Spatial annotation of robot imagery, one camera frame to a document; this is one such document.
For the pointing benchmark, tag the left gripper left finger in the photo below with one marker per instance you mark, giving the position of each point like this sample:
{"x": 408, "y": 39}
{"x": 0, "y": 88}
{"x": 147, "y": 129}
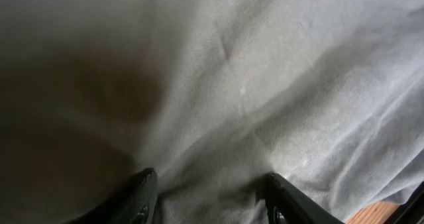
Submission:
{"x": 133, "y": 204}

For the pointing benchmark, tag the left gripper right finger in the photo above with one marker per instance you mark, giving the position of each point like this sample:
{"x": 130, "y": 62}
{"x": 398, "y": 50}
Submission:
{"x": 286, "y": 204}

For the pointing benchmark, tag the grey shorts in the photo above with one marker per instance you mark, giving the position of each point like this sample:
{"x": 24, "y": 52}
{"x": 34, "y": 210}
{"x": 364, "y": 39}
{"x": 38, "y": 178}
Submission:
{"x": 212, "y": 94}

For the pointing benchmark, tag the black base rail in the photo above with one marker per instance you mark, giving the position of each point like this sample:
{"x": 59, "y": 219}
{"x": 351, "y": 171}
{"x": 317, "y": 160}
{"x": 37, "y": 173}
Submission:
{"x": 411, "y": 212}

